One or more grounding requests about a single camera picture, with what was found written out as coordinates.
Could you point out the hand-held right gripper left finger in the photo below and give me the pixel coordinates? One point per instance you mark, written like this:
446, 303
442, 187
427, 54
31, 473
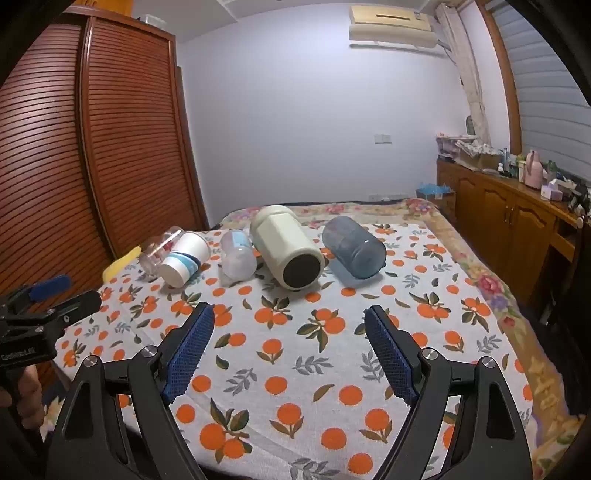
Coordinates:
187, 355

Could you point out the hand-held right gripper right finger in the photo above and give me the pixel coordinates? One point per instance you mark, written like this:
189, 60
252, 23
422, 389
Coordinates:
392, 355

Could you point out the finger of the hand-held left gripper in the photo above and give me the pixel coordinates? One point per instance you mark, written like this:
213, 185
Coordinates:
51, 284
81, 302

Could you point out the cream insulated cup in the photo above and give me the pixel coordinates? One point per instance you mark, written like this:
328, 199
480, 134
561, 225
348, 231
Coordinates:
277, 240

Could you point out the white paper cup blue print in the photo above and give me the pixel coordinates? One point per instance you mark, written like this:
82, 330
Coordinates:
184, 261

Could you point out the blue translucent plastic cup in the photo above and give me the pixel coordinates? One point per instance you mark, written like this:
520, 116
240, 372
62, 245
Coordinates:
355, 249

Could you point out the person's left hand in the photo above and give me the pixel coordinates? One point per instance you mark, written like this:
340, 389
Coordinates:
32, 392

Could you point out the yellow cloth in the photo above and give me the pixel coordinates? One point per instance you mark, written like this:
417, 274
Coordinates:
117, 270

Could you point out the orange fruit print cloth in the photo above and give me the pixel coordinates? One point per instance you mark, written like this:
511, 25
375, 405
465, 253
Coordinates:
295, 369

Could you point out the small clear plastic bottle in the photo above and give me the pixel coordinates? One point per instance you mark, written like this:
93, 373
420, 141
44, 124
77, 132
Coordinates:
238, 261

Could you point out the floral bedspread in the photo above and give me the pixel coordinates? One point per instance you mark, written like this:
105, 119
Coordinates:
489, 281

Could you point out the brown slatted wooden wardrobe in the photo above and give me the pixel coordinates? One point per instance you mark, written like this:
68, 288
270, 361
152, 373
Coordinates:
115, 138

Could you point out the blue plastic bag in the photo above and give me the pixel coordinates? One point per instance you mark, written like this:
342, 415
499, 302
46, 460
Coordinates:
434, 190

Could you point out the dark wooden chair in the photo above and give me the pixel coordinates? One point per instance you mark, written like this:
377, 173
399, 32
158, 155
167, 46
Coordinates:
568, 323

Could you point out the wooden sideboard cabinet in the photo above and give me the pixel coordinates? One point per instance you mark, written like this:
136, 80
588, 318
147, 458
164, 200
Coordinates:
494, 207

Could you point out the cardboard box with clutter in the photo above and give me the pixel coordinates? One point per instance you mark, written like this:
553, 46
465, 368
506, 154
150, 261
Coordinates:
478, 157

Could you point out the pink tissue box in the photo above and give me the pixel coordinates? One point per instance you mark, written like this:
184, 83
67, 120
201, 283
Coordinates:
551, 191

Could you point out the pink thermos jug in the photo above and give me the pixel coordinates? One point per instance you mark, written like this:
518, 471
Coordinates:
534, 170

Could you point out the clear storage box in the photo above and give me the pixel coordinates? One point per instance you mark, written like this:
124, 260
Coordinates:
147, 19

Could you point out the cream lace curtain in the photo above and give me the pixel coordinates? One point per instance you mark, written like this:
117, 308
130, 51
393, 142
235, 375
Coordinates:
471, 83

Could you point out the grey window blinds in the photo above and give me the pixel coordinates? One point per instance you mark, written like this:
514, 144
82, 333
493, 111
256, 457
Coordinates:
540, 92

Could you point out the white wall switch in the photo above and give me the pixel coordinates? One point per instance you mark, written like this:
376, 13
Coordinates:
383, 138

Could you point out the cream wall air conditioner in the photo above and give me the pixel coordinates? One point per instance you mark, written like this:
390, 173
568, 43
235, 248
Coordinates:
392, 25

